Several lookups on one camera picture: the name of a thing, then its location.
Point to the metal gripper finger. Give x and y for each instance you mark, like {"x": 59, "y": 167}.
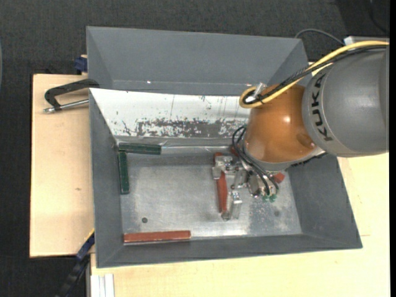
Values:
{"x": 236, "y": 205}
{"x": 223, "y": 163}

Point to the red-brown flat block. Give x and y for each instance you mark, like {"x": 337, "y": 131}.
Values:
{"x": 221, "y": 193}
{"x": 157, "y": 236}

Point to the grey metal bin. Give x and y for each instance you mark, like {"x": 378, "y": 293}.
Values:
{"x": 185, "y": 196}

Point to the dark green flat block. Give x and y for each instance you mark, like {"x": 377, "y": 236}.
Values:
{"x": 124, "y": 173}
{"x": 140, "y": 148}

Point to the pale wood board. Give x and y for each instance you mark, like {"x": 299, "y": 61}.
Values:
{"x": 62, "y": 166}

